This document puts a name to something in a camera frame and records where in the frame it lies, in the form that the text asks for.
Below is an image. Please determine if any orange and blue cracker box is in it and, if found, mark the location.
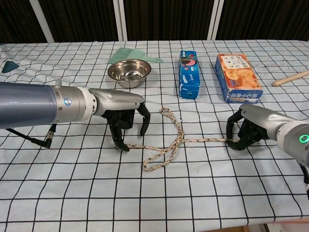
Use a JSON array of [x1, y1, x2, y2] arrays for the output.
[[214, 53, 264, 104]]

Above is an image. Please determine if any white black-grid tablecloth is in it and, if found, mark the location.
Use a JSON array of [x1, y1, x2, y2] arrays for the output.
[[0, 39, 309, 232]]

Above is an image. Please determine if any stainless steel bowl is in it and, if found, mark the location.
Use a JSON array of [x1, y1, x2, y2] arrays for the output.
[[107, 58, 152, 88]]

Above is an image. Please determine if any blue Oreo cookie box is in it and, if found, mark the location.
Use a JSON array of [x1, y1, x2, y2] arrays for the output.
[[178, 50, 201, 100]]

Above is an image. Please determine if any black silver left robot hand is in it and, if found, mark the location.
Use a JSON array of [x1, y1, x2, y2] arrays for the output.
[[88, 88, 152, 152]]

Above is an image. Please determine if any beige braided rope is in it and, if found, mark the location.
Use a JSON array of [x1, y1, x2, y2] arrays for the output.
[[110, 107, 236, 173]]

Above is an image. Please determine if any wooden stick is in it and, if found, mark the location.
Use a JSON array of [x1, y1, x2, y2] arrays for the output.
[[270, 70, 309, 87]]

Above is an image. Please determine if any white frame post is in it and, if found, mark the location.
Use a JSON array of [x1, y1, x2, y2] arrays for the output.
[[112, 0, 128, 41], [207, 0, 225, 41], [28, 0, 54, 43]]

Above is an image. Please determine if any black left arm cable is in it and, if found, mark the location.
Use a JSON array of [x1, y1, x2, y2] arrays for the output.
[[4, 123, 57, 148]]

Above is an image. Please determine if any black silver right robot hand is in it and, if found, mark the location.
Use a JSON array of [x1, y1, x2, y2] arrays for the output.
[[225, 103, 294, 151]]

